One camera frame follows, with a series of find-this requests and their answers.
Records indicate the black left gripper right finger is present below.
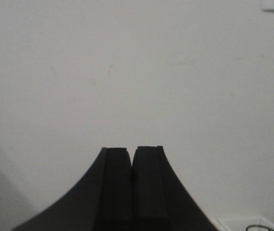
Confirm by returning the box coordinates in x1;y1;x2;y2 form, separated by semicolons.
132;146;217;231

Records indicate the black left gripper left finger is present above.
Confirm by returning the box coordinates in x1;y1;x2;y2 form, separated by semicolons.
14;147;133;231

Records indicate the black cable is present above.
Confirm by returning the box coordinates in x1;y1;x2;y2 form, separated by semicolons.
245;224;270;231

